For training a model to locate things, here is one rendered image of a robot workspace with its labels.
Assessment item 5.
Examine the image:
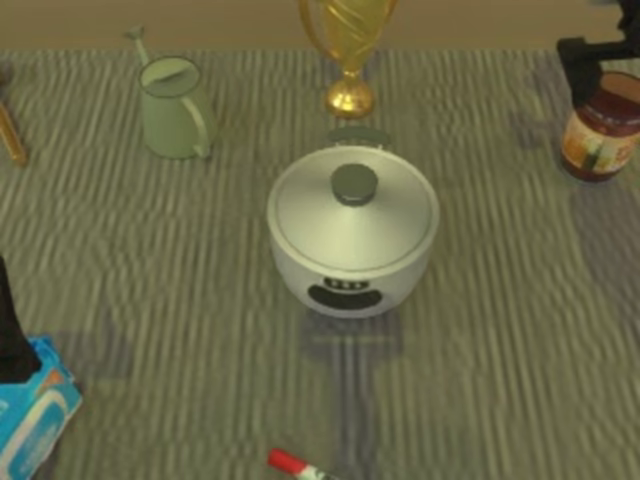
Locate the red marker pen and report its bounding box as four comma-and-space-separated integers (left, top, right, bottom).
266, 447, 335, 480

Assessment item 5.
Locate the blue tissue pack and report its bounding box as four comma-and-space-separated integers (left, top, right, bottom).
0, 333, 84, 480

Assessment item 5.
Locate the pale green watering can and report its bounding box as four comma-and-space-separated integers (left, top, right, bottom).
123, 26, 217, 162

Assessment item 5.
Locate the white pot with lid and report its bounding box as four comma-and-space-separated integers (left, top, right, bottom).
265, 125, 441, 321

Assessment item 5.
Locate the silver pot lid black knob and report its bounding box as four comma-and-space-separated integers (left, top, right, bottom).
266, 145, 440, 275

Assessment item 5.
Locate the brown wooden stick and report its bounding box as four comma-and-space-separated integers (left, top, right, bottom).
0, 63, 29, 169

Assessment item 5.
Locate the gold trophy cup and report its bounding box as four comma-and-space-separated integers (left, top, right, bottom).
298, 0, 400, 120

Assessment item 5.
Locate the sauce jar with red lid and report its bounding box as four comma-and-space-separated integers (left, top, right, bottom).
558, 71, 640, 184

